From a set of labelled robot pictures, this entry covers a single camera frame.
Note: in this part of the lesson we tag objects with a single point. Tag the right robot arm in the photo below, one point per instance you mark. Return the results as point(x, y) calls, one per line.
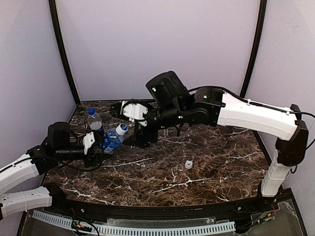
point(212, 105)

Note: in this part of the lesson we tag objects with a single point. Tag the clear bottle cap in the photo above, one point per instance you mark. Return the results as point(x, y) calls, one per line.
point(188, 164)

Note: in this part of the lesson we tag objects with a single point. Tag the small circuit board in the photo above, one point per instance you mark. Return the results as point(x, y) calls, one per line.
point(78, 226)

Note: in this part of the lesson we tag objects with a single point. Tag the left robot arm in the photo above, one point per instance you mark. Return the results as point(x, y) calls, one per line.
point(61, 147)

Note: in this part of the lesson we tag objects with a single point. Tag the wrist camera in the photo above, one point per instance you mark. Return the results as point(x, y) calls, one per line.
point(88, 141)
point(134, 111)

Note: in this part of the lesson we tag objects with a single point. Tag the right black frame post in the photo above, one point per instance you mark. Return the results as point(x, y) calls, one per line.
point(255, 47)

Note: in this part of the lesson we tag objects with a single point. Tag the black front table rail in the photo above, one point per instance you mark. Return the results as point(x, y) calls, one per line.
point(235, 210)

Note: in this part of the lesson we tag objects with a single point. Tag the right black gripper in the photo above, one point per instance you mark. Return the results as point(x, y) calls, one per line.
point(144, 132)

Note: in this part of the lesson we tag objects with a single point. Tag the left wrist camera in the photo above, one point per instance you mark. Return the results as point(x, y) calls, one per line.
point(88, 141)

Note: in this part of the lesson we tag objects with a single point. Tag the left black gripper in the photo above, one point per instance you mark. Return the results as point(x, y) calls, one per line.
point(91, 156)

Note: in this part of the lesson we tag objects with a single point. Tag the left black frame post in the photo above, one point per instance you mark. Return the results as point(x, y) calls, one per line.
point(62, 50)

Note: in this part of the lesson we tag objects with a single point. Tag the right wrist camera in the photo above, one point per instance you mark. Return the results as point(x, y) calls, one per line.
point(134, 111)

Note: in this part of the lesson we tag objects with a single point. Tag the white blue bottle cap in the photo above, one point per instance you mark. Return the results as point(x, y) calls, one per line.
point(121, 129)

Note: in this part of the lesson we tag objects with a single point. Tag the black frame post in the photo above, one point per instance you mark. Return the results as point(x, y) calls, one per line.
point(62, 50)
point(255, 47)

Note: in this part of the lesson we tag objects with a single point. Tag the white cap water bottle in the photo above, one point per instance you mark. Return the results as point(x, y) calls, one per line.
point(112, 141)

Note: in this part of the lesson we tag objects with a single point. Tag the white slotted cable duct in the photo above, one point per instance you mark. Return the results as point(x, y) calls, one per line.
point(120, 227)

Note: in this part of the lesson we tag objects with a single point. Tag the blue cap water bottle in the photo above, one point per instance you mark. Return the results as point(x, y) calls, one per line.
point(94, 120)

